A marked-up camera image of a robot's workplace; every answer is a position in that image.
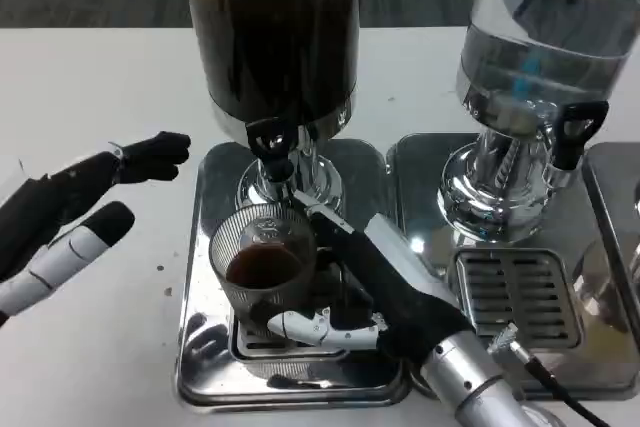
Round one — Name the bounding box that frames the steel base of dark dispenser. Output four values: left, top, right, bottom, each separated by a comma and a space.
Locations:
175, 137, 407, 407

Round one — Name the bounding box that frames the dark drink dispenser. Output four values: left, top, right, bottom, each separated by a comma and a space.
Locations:
179, 0, 361, 228

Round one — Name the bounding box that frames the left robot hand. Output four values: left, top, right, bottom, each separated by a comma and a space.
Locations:
0, 130, 192, 328

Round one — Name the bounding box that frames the black tap of dark dispenser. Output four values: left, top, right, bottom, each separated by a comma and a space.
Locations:
244, 117, 296, 183

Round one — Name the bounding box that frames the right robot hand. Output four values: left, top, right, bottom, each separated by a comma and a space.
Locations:
267, 189, 476, 366

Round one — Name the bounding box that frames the steel base at picture edge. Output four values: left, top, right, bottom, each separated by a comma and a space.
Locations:
582, 141, 640, 338

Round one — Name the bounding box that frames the black tap of water dispenser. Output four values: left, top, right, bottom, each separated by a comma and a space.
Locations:
552, 100, 610, 171

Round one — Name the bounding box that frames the steel base of water dispenser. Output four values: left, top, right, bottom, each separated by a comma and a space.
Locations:
387, 132, 640, 401

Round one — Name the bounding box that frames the black forearm cable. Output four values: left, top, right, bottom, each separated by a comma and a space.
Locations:
487, 324, 614, 427

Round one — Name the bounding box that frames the clear ribbed glass cup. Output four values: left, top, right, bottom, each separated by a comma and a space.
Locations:
208, 204, 317, 331

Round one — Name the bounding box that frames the clear water dispenser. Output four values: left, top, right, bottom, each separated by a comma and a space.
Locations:
437, 0, 640, 241

